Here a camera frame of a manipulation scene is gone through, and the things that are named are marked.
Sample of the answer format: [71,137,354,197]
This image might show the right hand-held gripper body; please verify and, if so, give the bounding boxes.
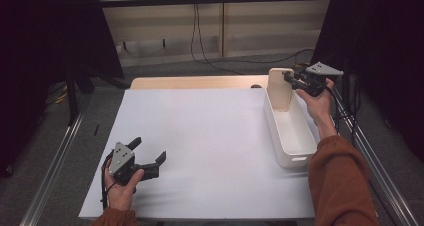
[299,61,344,98]

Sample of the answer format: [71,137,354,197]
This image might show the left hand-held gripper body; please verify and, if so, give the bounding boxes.
[108,141,160,187]

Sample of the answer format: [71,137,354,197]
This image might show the peach phone case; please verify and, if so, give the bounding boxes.
[268,67,296,112]

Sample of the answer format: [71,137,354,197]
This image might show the white plastic storage box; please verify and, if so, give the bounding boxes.
[263,87,318,169]

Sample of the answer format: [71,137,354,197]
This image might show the person's right hand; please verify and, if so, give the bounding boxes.
[295,78,335,125]

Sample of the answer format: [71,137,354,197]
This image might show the person's left hand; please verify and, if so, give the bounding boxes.
[104,169,145,211]

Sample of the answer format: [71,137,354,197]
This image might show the white table mat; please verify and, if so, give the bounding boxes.
[78,87,322,220]

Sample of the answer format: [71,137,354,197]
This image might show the black curtain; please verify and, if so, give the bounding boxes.
[310,0,424,162]
[0,0,125,178]

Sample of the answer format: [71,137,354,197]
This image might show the black metal stand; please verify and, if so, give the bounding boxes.
[65,65,132,126]

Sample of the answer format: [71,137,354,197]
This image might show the black horizontal bar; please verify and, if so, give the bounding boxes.
[99,0,334,9]

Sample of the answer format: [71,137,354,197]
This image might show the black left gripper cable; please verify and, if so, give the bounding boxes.
[100,152,116,210]

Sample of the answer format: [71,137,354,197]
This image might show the black hanging cable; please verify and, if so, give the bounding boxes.
[190,3,246,76]
[194,3,316,66]

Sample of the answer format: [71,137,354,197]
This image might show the black cable bundle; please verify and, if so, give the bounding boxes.
[333,75,363,147]

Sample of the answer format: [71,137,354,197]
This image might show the aluminium floor rail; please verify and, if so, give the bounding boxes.
[19,108,85,226]
[329,85,418,226]

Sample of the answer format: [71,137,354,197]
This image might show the yellow cable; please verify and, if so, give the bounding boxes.
[54,91,68,105]

